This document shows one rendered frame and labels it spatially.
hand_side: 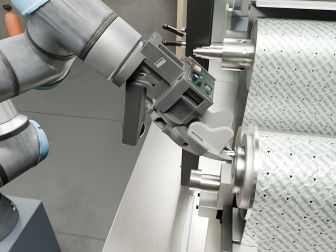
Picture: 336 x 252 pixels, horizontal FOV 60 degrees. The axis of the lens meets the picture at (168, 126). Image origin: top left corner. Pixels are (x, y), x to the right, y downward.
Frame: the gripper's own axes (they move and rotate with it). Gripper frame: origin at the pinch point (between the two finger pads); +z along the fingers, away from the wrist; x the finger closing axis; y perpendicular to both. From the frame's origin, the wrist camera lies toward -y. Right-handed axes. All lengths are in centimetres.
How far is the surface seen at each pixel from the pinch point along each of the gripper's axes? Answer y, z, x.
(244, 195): 1.5, 3.3, -7.1
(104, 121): -161, 3, 173
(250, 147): 5.4, 0.3, -2.5
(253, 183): 4.2, 1.8, -7.6
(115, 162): -143, 25, 122
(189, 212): -31.5, 19.2, 16.2
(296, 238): 1.4, 14.4, -7.6
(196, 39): 2.4, -11.2, 25.6
